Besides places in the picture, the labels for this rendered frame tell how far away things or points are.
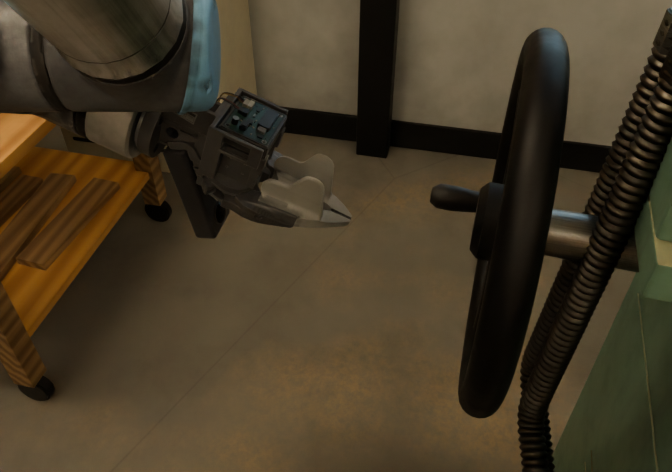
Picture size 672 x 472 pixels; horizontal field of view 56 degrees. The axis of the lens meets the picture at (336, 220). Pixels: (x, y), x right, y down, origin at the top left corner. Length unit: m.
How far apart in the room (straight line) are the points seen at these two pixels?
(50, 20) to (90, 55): 0.05
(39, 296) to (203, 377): 0.37
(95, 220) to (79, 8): 1.19
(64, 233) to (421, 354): 0.82
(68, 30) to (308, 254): 1.28
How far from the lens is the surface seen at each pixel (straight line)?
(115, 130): 0.61
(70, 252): 1.47
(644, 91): 0.47
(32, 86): 0.51
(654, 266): 0.41
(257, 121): 0.59
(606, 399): 0.86
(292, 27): 1.87
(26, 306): 1.39
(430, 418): 1.33
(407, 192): 1.81
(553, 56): 0.41
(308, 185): 0.58
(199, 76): 0.46
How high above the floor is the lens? 1.13
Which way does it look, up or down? 42 degrees down
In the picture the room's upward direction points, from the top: straight up
